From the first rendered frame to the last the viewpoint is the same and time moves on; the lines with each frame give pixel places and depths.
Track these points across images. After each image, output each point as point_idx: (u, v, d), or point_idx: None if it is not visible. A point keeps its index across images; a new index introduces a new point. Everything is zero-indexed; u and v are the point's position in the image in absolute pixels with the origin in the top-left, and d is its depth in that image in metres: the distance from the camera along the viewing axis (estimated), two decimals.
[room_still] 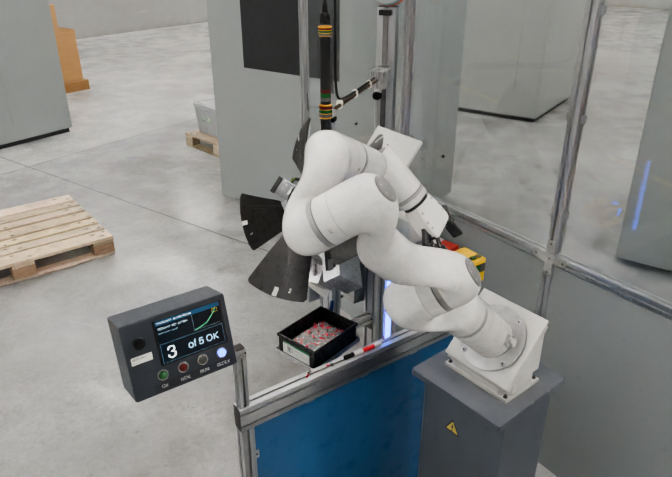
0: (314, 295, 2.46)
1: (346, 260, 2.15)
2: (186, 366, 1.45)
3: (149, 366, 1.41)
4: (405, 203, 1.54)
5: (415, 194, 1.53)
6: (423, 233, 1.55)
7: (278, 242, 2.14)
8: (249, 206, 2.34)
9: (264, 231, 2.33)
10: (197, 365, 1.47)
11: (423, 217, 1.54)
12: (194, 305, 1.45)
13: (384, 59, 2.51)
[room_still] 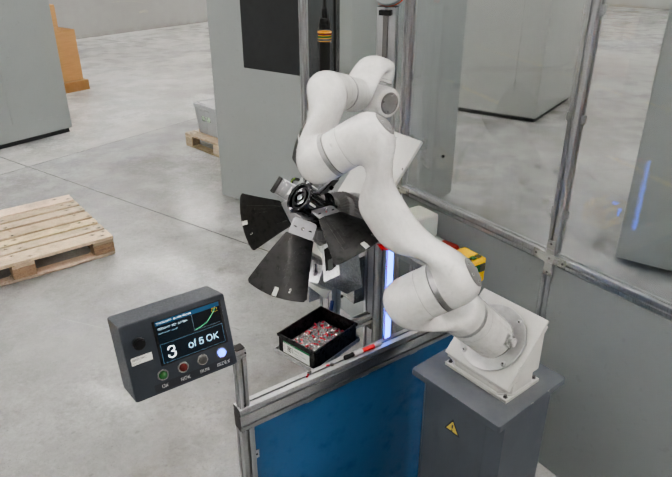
0: (314, 295, 2.46)
1: (346, 260, 2.15)
2: (186, 366, 1.45)
3: (149, 366, 1.41)
4: None
5: None
6: None
7: (278, 242, 2.14)
8: (249, 206, 2.34)
9: (264, 231, 2.33)
10: (197, 365, 1.47)
11: None
12: (194, 305, 1.45)
13: None
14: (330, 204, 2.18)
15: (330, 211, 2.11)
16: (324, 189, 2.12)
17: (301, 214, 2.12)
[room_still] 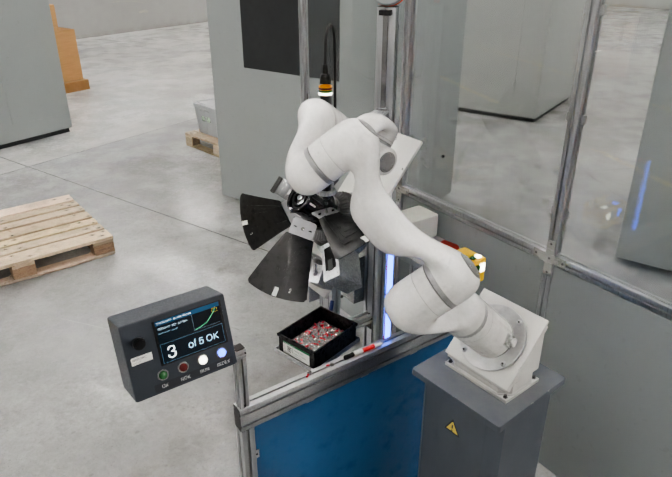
0: (314, 295, 2.46)
1: (346, 260, 2.15)
2: (186, 366, 1.45)
3: (149, 366, 1.41)
4: None
5: None
6: None
7: (278, 242, 2.14)
8: (249, 206, 2.34)
9: (264, 231, 2.33)
10: (197, 365, 1.47)
11: None
12: (194, 305, 1.45)
13: (384, 59, 2.51)
14: (330, 204, 2.18)
15: (330, 212, 2.12)
16: None
17: (301, 214, 2.12)
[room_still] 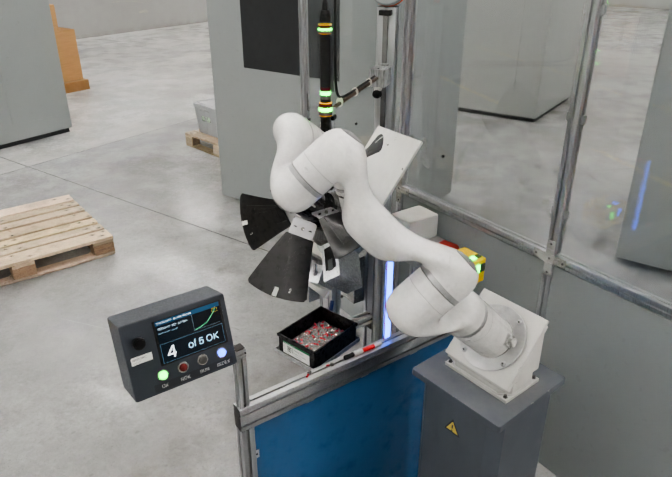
0: (314, 295, 2.46)
1: (346, 260, 2.15)
2: (186, 366, 1.45)
3: (149, 366, 1.41)
4: None
5: (334, 186, 1.82)
6: None
7: (278, 242, 2.14)
8: (249, 206, 2.34)
9: (264, 231, 2.33)
10: (197, 365, 1.47)
11: (339, 198, 1.88)
12: (194, 305, 1.45)
13: (384, 59, 2.51)
14: (330, 204, 2.18)
15: (330, 212, 2.12)
16: None
17: (301, 214, 2.12)
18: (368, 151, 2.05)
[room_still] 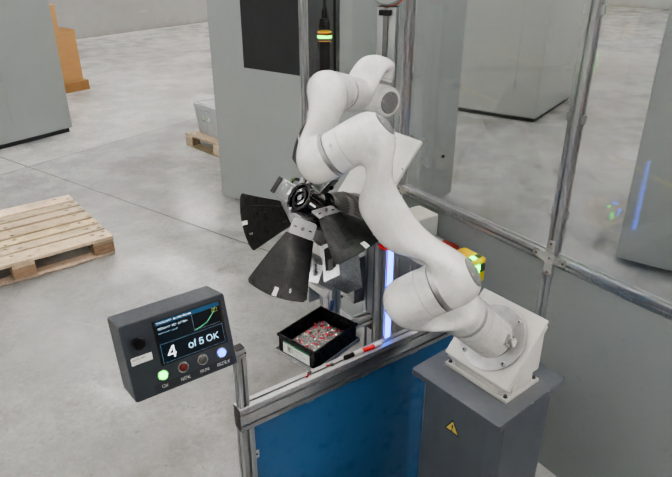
0: (314, 295, 2.46)
1: (346, 260, 2.15)
2: (186, 366, 1.45)
3: (149, 366, 1.41)
4: None
5: None
6: None
7: (270, 200, 2.27)
8: None
9: None
10: (197, 365, 1.47)
11: None
12: (194, 305, 1.45)
13: None
14: None
15: (306, 231, 2.16)
16: (313, 216, 2.10)
17: None
18: (342, 246, 1.95)
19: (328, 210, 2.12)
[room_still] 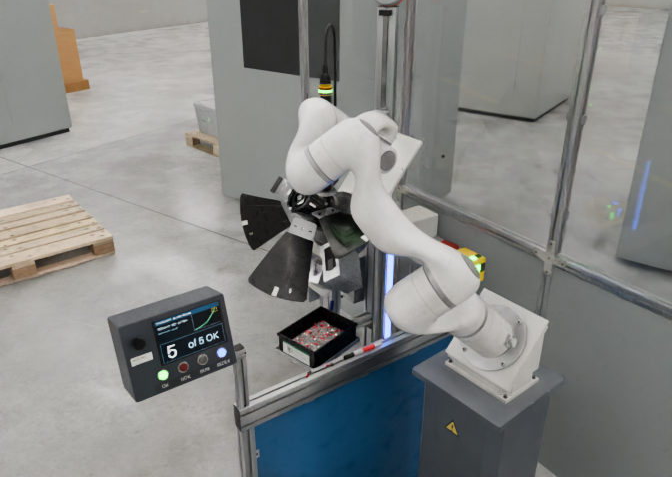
0: (314, 295, 2.46)
1: (346, 260, 2.15)
2: (186, 366, 1.45)
3: (149, 366, 1.41)
4: None
5: None
6: None
7: (270, 200, 2.27)
8: None
9: None
10: (197, 365, 1.47)
11: None
12: (194, 305, 1.45)
13: (384, 59, 2.51)
14: None
15: (306, 231, 2.16)
16: (313, 216, 2.10)
17: None
18: (342, 241, 1.94)
19: (328, 211, 2.12)
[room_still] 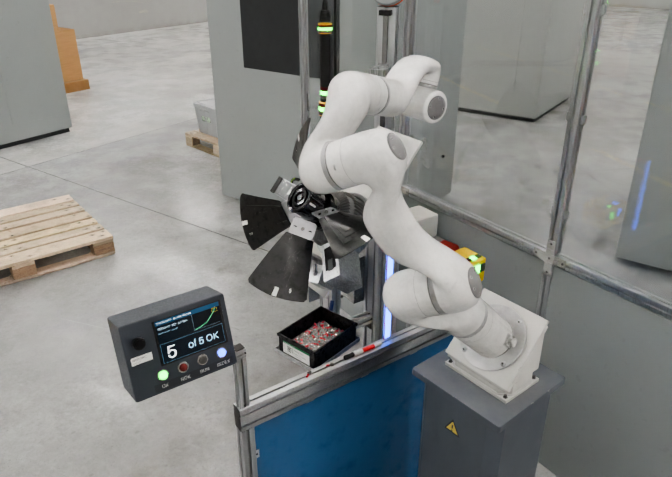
0: (314, 295, 2.46)
1: (346, 260, 2.15)
2: (186, 366, 1.45)
3: (149, 366, 1.41)
4: None
5: None
6: None
7: (270, 200, 2.27)
8: (303, 135, 2.30)
9: (299, 162, 2.36)
10: (197, 365, 1.47)
11: None
12: (194, 305, 1.45)
13: (384, 59, 2.51)
14: None
15: (306, 231, 2.16)
16: (313, 216, 2.10)
17: None
18: (342, 241, 1.94)
19: (328, 211, 2.12)
